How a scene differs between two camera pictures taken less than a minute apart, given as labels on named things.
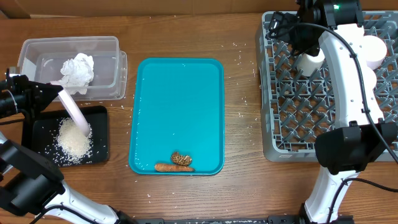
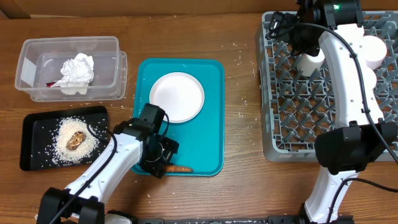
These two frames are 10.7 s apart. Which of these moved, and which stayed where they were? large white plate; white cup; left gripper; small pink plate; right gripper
Moved: large white plate; left gripper
Stayed: white cup; small pink plate; right gripper
